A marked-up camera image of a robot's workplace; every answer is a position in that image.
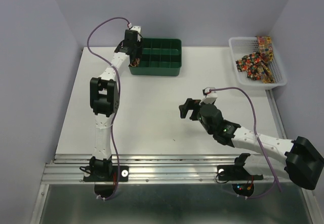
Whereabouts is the paisley patterned tie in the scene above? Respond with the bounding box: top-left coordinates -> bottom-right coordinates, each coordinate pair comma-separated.
129,58 -> 140,67

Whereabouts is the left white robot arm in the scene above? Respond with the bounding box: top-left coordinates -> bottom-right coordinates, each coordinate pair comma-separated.
80,26 -> 142,182

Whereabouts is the green compartment organizer box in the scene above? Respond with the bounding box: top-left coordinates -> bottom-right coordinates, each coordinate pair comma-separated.
129,38 -> 182,77

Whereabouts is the dark multicolour dotted tie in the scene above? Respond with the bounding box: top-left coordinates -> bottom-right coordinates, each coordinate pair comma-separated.
235,53 -> 261,80

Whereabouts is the white perforated plastic basket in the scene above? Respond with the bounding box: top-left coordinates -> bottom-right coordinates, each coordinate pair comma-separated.
228,36 -> 287,90

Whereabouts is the yellow patterned tie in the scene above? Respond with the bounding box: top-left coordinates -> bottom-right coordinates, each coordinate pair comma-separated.
256,36 -> 274,83

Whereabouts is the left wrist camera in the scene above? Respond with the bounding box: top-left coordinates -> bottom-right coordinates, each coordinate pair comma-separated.
128,23 -> 142,41

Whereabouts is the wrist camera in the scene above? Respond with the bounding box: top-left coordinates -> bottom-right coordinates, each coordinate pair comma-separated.
199,87 -> 218,106
128,23 -> 142,41

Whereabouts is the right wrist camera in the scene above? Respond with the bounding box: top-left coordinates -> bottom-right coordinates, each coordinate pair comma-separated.
199,87 -> 218,106

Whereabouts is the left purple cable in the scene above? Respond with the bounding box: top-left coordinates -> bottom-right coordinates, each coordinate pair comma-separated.
86,18 -> 134,202

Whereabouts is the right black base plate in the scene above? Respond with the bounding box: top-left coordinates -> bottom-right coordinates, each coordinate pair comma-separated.
217,165 -> 264,182

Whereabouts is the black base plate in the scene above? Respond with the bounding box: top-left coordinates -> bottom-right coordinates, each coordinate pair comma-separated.
217,165 -> 264,182
82,165 -> 129,183

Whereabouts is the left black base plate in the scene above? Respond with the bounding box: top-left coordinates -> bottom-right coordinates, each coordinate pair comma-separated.
82,165 -> 129,183

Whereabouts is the aluminium rail frame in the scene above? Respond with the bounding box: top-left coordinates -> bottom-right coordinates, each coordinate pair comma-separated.
42,89 -> 311,184

